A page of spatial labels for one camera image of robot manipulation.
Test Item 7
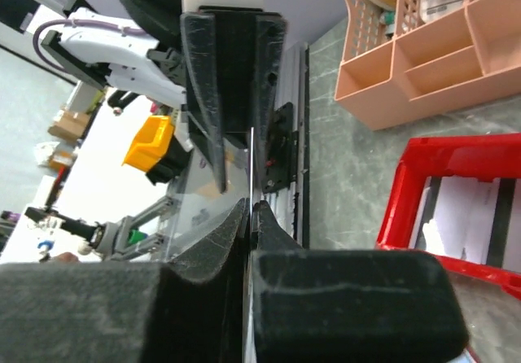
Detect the white striped credit card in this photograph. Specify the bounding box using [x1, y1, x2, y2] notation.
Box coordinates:
[248, 127, 256, 210]

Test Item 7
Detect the red plastic bin with cards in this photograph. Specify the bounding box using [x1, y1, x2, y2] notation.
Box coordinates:
[376, 133, 520, 298]

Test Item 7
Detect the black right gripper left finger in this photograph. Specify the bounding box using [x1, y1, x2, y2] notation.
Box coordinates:
[1, 199, 247, 362]

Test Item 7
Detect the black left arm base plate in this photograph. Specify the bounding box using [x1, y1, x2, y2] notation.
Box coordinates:
[262, 102, 299, 194]

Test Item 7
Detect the yellow bin outside cell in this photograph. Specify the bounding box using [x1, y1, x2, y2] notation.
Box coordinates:
[123, 116, 175, 173]

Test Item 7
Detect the peach plastic desk organizer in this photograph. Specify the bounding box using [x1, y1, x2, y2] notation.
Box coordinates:
[335, 0, 520, 130]

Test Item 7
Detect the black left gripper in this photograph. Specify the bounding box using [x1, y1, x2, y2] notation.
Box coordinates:
[120, 0, 286, 193]

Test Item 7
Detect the aluminium mounting rail frame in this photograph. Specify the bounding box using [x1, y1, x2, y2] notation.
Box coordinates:
[0, 0, 313, 250]

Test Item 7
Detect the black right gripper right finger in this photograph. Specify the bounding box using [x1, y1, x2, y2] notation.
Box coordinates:
[251, 201, 468, 362]

